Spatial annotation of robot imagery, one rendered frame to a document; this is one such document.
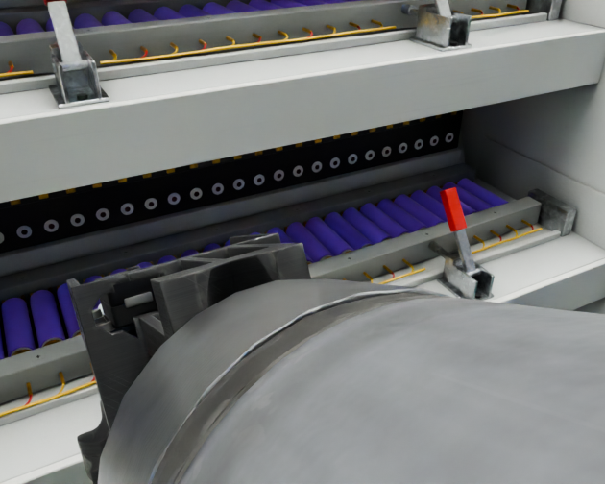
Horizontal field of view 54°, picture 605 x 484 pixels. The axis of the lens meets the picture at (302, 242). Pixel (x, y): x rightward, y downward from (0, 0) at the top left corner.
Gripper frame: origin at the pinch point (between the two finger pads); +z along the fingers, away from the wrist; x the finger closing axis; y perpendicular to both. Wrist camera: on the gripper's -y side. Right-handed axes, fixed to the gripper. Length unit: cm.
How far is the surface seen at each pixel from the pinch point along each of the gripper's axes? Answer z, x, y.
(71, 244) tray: 19.4, 1.9, 8.5
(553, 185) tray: 10.4, -42.3, 3.0
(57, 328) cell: 13.1, 4.6, 2.8
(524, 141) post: 13.2, -42.6, 7.9
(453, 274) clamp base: 6.8, -25.6, -1.3
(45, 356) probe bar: 9.9, 5.7, 1.6
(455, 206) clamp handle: 6.0, -26.7, 4.2
